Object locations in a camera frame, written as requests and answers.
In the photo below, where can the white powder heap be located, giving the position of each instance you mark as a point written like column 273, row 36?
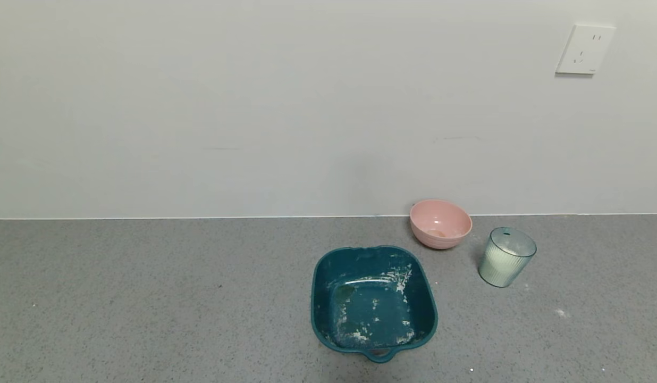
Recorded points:
column 499, row 263

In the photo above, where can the small spilled powder spot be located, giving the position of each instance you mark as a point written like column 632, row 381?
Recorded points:
column 561, row 313

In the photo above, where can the ribbed clear teal cup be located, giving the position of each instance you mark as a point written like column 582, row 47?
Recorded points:
column 506, row 266

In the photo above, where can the pink ribbed bowl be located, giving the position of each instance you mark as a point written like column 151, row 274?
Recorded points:
column 440, row 219

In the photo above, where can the white wall power socket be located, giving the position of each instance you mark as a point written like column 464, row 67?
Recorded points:
column 584, row 49

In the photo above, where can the teal square plastic tray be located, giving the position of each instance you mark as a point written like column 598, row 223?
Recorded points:
column 360, row 266

